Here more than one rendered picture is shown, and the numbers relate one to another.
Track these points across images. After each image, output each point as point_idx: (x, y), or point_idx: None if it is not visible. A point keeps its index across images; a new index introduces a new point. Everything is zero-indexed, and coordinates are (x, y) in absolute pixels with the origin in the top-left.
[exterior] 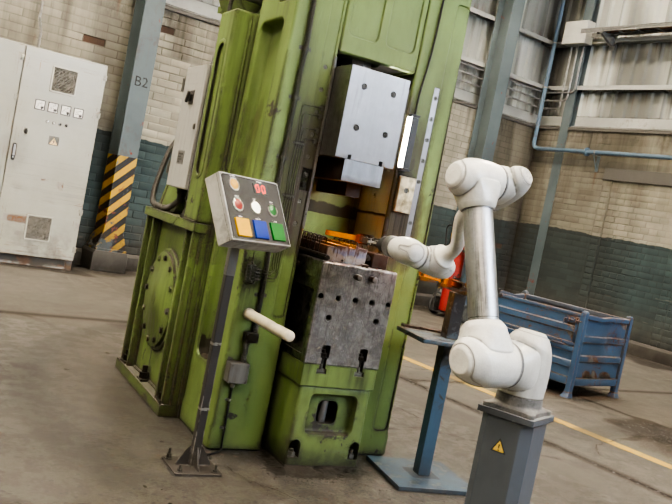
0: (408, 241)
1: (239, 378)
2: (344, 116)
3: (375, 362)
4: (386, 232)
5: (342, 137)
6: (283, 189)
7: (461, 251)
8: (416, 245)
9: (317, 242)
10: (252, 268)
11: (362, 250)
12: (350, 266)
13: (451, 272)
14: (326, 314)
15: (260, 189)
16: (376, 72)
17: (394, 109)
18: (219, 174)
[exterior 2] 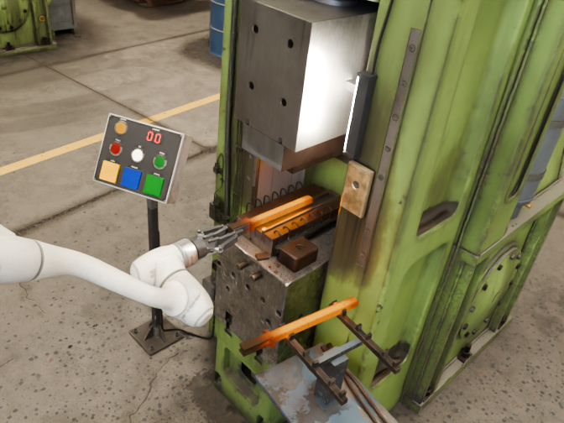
0: (138, 258)
1: (208, 294)
2: (238, 68)
3: (270, 361)
4: (336, 228)
5: (238, 96)
6: (235, 138)
7: (151, 305)
8: (133, 267)
9: (262, 206)
10: (211, 206)
11: (268, 237)
12: (240, 249)
13: (186, 323)
14: (225, 284)
15: (154, 138)
16: (267, 7)
17: (292, 66)
18: (108, 116)
